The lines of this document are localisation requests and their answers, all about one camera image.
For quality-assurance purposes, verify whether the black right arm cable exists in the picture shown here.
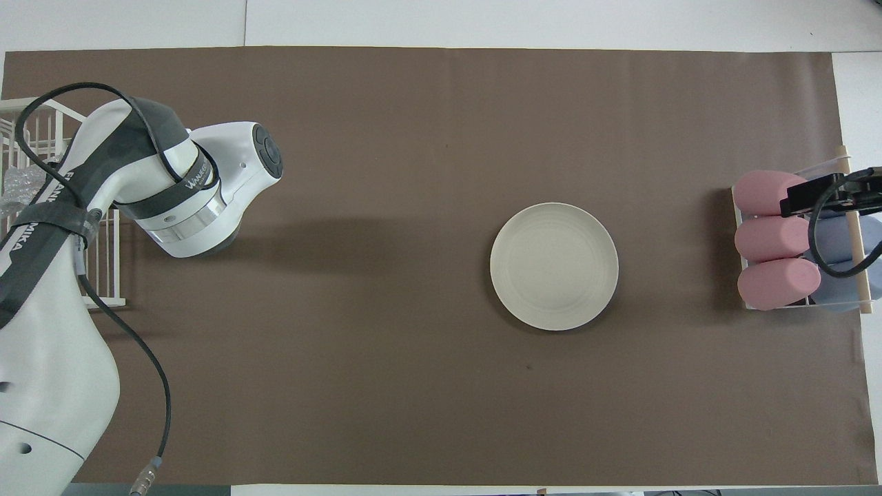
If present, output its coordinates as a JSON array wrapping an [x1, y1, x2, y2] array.
[[808, 169, 882, 278]]

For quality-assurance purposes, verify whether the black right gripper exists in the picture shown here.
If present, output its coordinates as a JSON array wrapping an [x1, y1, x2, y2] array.
[[780, 167, 882, 217]]

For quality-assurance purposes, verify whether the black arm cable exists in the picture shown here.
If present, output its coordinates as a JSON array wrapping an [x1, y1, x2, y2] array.
[[808, 169, 882, 278], [15, 83, 172, 495]]

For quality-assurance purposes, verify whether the cream round plate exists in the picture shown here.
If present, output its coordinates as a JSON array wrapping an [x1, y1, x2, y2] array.
[[490, 202, 619, 331]]

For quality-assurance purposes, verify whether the pink plastic cup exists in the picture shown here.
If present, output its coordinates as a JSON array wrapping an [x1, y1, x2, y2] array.
[[735, 216, 816, 262], [732, 171, 812, 218], [737, 258, 822, 311]]

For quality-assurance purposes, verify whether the cup rack with wooden bar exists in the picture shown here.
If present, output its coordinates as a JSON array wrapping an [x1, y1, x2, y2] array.
[[730, 145, 874, 316]]

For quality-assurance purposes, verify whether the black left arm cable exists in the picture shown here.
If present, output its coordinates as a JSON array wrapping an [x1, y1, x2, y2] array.
[[15, 83, 172, 495]]

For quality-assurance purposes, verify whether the brown table mat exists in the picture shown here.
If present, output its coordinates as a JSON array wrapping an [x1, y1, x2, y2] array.
[[0, 46, 876, 486]]

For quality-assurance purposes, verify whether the white wire dish rack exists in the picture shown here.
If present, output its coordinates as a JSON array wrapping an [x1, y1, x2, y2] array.
[[0, 97, 127, 309]]

